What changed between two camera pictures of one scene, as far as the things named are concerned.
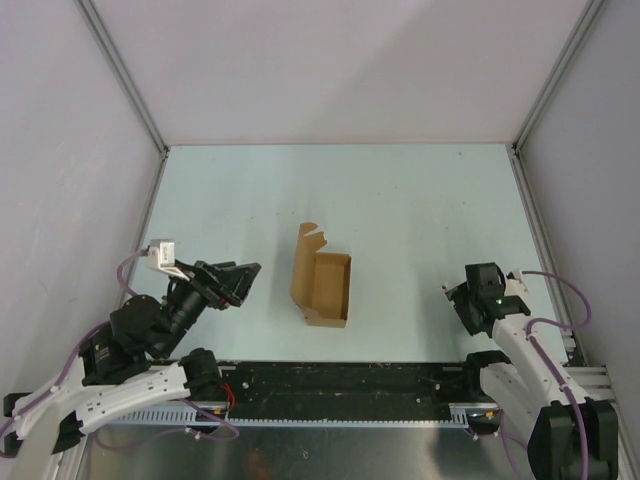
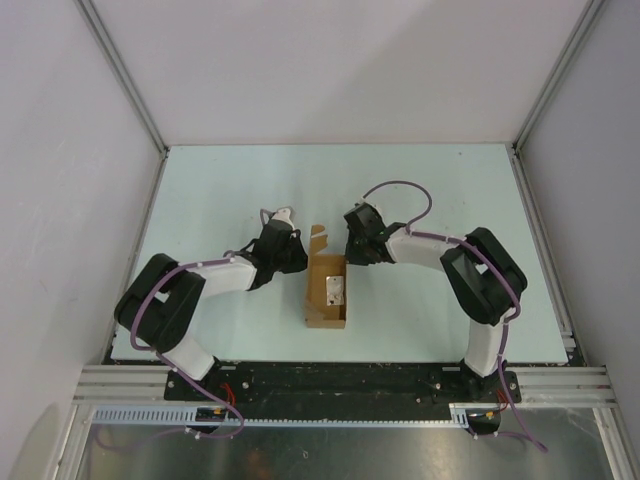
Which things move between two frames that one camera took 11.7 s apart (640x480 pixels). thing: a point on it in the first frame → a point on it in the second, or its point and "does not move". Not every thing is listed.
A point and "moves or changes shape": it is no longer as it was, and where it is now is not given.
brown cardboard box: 320,281 moves or changes shape
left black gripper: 221,283 → 301,255
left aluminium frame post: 122,71 does not move
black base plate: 343,390 does not move
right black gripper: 459,294 → 351,256
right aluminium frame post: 560,70 does not move
